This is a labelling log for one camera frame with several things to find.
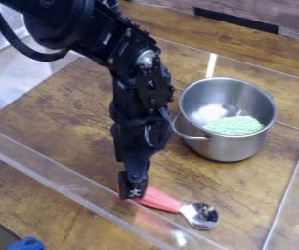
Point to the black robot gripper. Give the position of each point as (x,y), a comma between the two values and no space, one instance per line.
(139,136)

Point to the blue object at corner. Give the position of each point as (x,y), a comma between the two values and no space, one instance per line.
(27,243)

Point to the stainless steel pot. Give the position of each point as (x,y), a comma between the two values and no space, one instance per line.
(214,98)

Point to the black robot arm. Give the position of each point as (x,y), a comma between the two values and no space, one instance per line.
(89,27)

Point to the black strip on table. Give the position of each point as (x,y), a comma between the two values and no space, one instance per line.
(257,25)

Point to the green food lump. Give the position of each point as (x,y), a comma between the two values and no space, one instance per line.
(234,125)

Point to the pink handled metal spoon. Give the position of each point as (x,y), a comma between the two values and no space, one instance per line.
(199,215)

